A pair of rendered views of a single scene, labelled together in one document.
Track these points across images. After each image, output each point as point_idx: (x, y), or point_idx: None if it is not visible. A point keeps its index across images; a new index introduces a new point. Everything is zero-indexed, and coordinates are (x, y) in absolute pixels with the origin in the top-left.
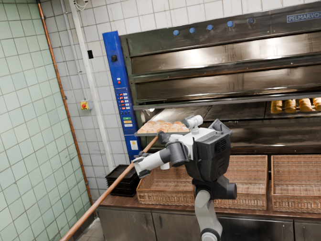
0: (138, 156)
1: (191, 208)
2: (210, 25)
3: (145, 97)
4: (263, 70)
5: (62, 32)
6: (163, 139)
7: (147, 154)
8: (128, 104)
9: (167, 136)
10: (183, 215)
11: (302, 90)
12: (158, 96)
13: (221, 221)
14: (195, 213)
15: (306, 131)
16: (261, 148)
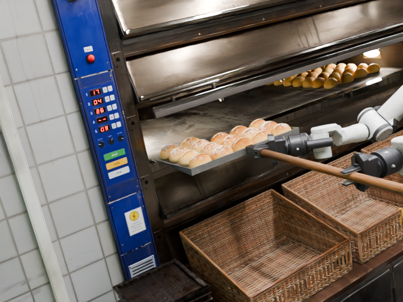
0: (352, 168)
1: (355, 275)
2: None
3: (156, 88)
4: (335, 9)
5: None
6: (297, 144)
7: (371, 154)
8: (118, 115)
9: (301, 135)
10: (346, 298)
11: (379, 35)
12: (186, 81)
13: (398, 271)
14: (363, 281)
15: (384, 99)
16: (344, 144)
